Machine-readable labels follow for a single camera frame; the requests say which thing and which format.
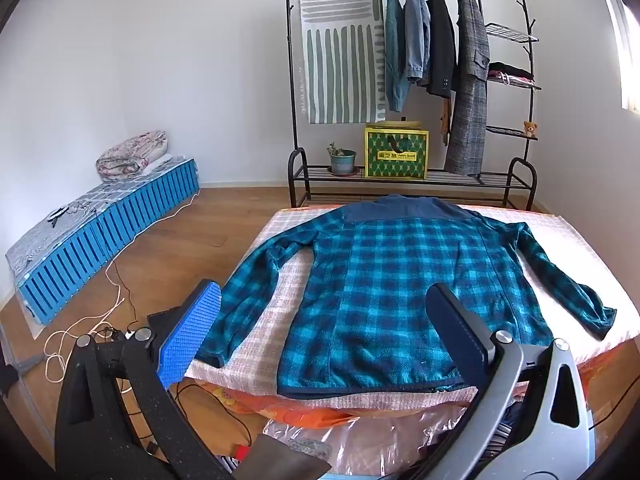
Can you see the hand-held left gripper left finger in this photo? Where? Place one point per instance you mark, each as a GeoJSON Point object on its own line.
{"type": "Point", "coordinates": [190, 330]}

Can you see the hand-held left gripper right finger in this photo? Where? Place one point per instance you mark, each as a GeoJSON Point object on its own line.
{"type": "Point", "coordinates": [452, 325]}

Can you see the teal plaid fleece jacket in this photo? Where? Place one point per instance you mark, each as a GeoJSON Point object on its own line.
{"type": "Point", "coordinates": [390, 285]}

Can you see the black metal clothes rack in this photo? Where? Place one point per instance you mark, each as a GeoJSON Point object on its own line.
{"type": "Point", "coordinates": [291, 175]}

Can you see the pink checked blanket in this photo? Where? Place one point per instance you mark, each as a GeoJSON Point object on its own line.
{"type": "Point", "coordinates": [265, 330]}

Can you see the black white striped cloth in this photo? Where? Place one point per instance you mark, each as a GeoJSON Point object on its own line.
{"type": "Point", "coordinates": [502, 435]}

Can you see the blue slatted bed base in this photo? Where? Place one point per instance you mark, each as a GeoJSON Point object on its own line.
{"type": "Point", "coordinates": [100, 240]}

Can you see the orange bed sheet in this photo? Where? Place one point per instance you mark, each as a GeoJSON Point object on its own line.
{"type": "Point", "coordinates": [300, 412]}

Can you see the clear plastic bag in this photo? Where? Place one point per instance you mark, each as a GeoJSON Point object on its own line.
{"type": "Point", "coordinates": [360, 435]}

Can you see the grey felt cloth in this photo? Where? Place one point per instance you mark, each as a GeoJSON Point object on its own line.
{"type": "Point", "coordinates": [290, 457]}

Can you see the grey patterned bed sheet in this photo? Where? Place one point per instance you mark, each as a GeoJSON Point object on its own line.
{"type": "Point", "coordinates": [65, 215]}

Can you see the yellow green patterned bag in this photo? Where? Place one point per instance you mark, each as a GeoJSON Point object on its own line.
{"type": "Point", "coordinates": [395, 160]}

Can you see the floral folded quilt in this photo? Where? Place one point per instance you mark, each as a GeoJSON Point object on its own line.
{"type": "Point", "coordinates": [132, 155]}

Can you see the small potted plant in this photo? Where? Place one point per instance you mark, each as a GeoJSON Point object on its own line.
{"type": "Point", "coordinates": [342, 162]}

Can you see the orange patterned scarf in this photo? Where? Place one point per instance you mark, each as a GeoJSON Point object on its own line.
{"type": "Point", "coordinates": [446, 120]}

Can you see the small brown teddy bear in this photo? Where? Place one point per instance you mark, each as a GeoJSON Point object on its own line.
{"type": "Point", "coordinates": [530, 129]}

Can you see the grey plaid long coat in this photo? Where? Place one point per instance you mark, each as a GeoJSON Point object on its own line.
{"type": "Point", "coordinates": [467, 110]}

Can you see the pink folded garment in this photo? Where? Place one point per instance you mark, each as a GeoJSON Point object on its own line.
{"type": "Point", "coordinates": [522, 79]}

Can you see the black folded garment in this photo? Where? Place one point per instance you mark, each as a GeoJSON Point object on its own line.
{"type": "Point", "coordinates": [510, 69]}

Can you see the teal hanging jacket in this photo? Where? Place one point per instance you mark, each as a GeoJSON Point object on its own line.
{"type": "Point", "coordinates": [395, 60]}

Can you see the green striped white towel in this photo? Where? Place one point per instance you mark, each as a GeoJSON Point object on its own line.
{"type": "Point", "coordinates": [340, 75]}

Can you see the black blazer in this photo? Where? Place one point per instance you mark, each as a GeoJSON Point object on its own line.
{"type": "Point", "coordinates": [441, 50]}

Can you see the blue denim jacket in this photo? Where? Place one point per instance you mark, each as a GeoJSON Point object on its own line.
{"type": "Point", "coordinates": [415, 35]}

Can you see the window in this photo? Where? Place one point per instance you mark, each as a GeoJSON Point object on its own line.
{"type": "Point", "coordinates": [622, 35]}

